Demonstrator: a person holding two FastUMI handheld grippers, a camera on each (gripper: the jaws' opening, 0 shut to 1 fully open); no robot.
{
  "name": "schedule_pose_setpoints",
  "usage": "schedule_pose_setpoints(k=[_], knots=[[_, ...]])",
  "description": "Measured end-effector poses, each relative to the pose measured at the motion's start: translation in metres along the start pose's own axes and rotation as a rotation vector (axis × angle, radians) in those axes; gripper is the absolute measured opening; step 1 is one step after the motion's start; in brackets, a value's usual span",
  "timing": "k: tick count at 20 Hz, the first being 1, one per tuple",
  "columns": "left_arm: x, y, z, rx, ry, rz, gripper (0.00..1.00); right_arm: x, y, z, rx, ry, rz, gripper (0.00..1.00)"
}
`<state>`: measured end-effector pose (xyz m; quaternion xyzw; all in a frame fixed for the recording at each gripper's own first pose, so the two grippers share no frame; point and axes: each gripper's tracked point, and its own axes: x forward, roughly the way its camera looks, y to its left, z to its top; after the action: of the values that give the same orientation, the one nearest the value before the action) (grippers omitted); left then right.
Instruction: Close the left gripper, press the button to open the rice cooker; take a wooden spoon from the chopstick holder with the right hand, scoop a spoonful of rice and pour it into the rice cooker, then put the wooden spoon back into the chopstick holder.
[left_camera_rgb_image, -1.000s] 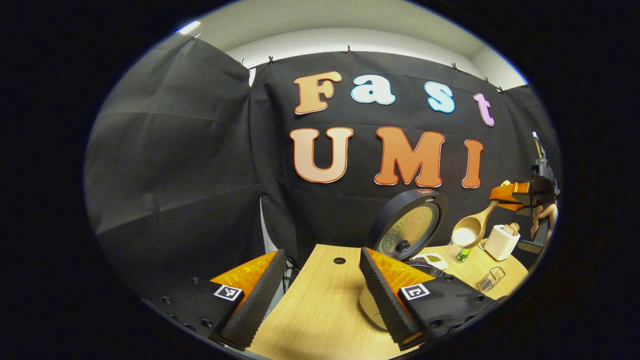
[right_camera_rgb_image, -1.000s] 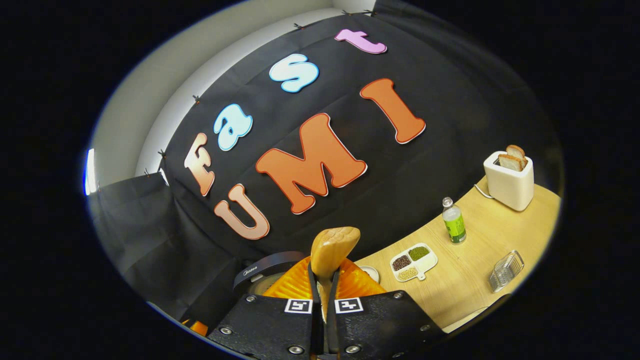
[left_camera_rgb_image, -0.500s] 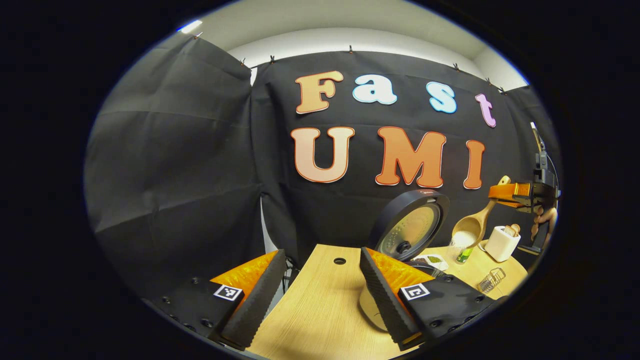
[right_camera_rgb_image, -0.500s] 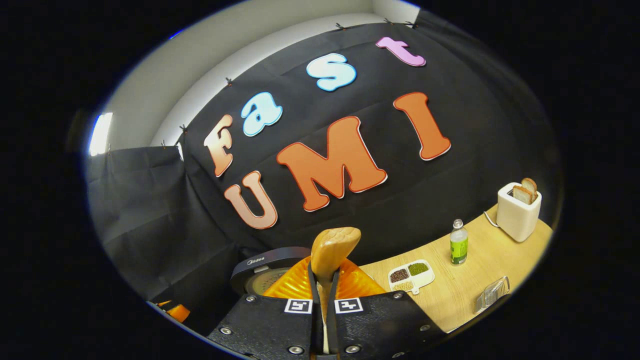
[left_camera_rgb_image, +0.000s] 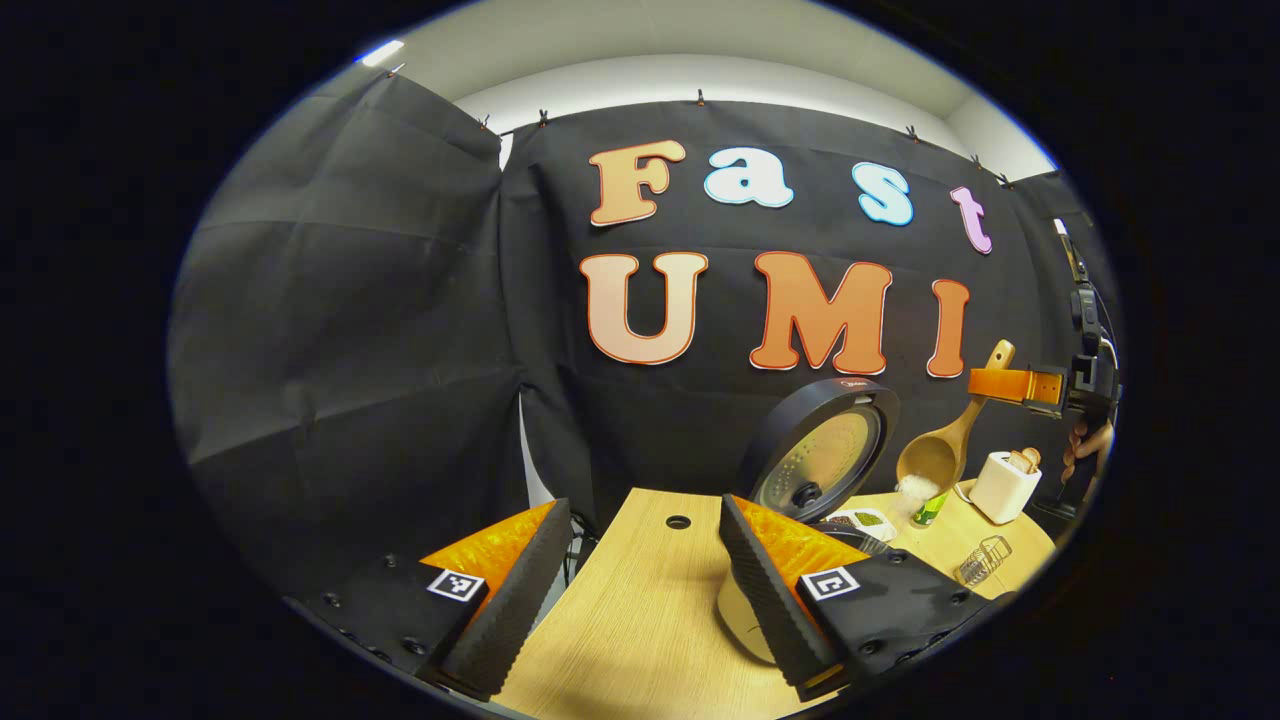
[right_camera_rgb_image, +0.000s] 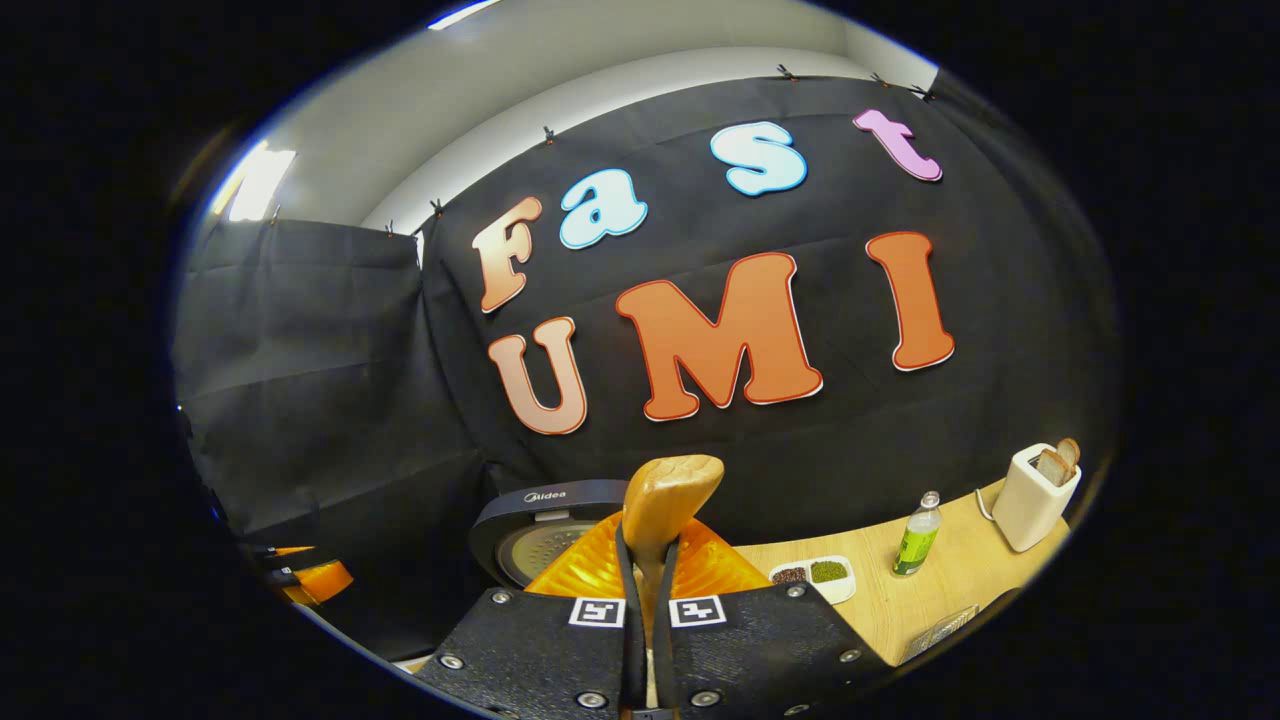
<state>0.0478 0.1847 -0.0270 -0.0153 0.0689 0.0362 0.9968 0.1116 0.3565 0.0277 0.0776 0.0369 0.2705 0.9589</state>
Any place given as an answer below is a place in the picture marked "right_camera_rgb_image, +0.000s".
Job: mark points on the toast bread slice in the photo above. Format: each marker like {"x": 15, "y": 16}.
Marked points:
{"x": 1050, "y": 468}
{"x": 1070, "y": 453}

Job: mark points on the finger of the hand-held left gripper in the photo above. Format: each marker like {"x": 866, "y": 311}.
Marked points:
{"x": 320, "y": 582}

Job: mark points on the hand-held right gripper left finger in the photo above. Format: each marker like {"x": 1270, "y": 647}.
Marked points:
{"x": 540, "y": 655}

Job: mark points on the wooden spoon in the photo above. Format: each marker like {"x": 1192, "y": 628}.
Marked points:
{"x": 665, "y": 500}

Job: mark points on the black backdrop cloth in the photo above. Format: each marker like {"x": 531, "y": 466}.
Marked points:
{"x": 330, "y": 350}

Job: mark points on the ceiling light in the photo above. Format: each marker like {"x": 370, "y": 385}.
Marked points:
{"x": 262, "y": 185}

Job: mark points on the white divided grain tray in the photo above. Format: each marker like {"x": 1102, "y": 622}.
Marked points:
{"x": 812, "y": 590}

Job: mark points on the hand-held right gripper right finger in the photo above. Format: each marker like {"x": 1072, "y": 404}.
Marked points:
{"x": 760, "y": 650}

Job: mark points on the white toaster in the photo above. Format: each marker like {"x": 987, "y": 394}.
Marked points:
{"x": 1030, "y": 510}

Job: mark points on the green drink bottle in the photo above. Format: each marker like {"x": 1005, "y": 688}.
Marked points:
{"x": 915, "y": 545}

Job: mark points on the black rice cooker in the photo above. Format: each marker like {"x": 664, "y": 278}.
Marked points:
{"x": 500, "y": 520}

